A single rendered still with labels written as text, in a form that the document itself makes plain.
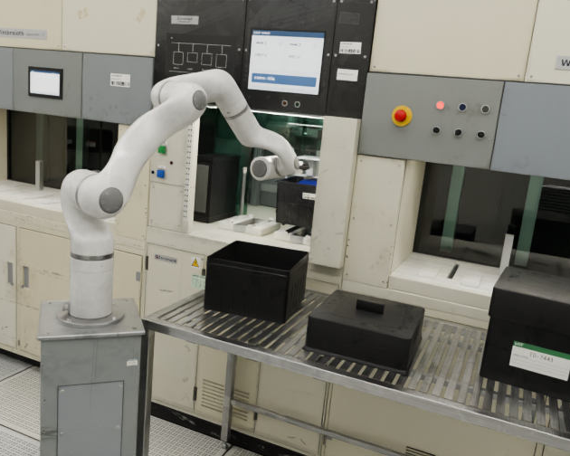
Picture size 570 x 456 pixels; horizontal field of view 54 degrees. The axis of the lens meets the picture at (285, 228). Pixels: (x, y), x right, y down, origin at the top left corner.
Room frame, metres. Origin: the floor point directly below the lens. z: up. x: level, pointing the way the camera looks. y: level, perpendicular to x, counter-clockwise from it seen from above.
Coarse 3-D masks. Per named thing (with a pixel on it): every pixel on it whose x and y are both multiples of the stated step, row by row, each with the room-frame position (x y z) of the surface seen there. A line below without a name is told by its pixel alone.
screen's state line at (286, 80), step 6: (252, 72) 2.14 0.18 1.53; (252, 78) 2.14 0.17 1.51; (258, 78) 2.13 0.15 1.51; (264, 78) 2.12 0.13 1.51; (270, 78) 2.11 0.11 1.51; (276, 78) 2.10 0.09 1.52; (282, 78) 2.09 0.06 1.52; (288, 78) 2.08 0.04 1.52; (294, 78) 2.07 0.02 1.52; (300, 78) 2.06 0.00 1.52; (306, 78) 2.06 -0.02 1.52; (312, 78) 2.05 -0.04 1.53; (288, 84) 2.08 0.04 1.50; (294, 84) 2.07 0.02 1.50; (300, 84) 2.06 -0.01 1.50; (306, 84) 2.06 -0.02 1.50; (312, 84) 2.05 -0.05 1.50
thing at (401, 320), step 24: (312, 312) 1.48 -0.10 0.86; (336, 312) 1.50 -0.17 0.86; (360, 312) 1.52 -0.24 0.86; (384, 312) 1.54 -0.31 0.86; (408, 312) 1.56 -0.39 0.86; (312, 336) 1.45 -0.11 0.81; (336, 336) 1.42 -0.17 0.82; (360, 336) 1.40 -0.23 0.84; (384, 336) 1.38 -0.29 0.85; (408, 336) 1.38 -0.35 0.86; (360, 360) 1.40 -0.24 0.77; (384, 360) 1.38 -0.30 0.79; (408, 360) 1.37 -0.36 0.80
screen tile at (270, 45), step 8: (256, 40) 2.14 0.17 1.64; (264, 40) 2.12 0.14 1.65; (272, 40) 2.11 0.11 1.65; (280, 40) 2.10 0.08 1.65; (256, 48) 2.14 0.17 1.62; (264, 48) 2.12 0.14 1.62; (272, 48) 2.11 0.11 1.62; (280, 48) 2.10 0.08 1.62; (280, 56) 2.10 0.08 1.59; (256, 64) 2.13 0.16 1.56; (264, 64) 2.12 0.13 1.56; (272, 64) 2.11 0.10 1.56; (280, 64) 2.10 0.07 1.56
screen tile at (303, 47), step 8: (288, 48) 2.09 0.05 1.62; (296, 48) 2.08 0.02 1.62; (304, 48) 2.06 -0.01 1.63; (312, 56) 2.05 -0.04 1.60; (288, 64) 2.09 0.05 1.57; (296, 64) 2.07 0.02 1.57; (304, 64) 2.06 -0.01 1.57; (312, 64) 2.05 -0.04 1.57; (304, 72) 2.06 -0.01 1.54; (312, 72) 2.05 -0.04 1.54
